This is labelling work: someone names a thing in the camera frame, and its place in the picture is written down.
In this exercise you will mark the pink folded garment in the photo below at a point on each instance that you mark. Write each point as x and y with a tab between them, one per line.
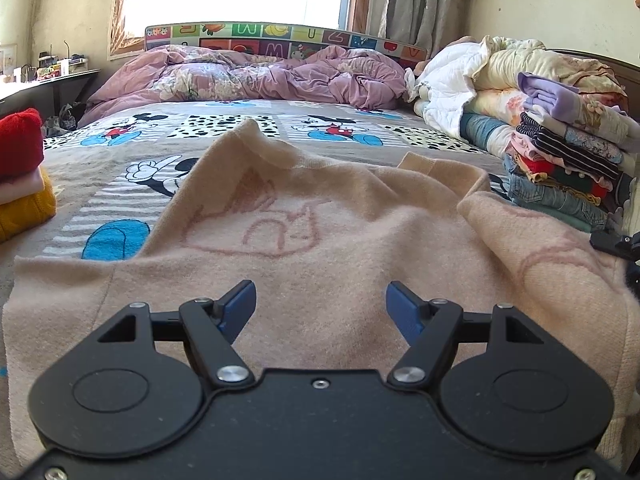
15	188

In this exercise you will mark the purple folded garment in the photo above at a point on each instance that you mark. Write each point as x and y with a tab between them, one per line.
558	100

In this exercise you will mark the colourful alphabet headboard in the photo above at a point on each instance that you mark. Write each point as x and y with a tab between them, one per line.
275	39

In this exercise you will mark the pink purple quilt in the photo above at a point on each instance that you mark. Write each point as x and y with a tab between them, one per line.
361	78

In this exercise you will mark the red folded sweater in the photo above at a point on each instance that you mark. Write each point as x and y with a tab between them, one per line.
21	143

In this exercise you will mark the beige knit sweater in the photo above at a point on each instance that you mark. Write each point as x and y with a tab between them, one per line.
576	294

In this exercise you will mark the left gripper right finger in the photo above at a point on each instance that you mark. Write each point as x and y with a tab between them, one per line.
430	334

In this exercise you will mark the grey window curtain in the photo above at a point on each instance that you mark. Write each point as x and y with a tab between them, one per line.
428	24

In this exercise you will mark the black striped folded garment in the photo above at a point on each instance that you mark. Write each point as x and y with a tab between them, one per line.
577	150

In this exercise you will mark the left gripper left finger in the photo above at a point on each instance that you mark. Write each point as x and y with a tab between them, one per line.
210	334

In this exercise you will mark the yellow folded sweater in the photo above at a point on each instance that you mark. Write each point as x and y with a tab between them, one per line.
29	211

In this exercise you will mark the Mickey Mouse bed blanket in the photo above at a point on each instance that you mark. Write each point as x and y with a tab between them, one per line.
320	239

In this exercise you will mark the cluttered side desk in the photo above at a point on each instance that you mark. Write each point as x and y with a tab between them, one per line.
68	81

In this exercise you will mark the white puffy jacket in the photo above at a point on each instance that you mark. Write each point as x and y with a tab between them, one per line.
440	88

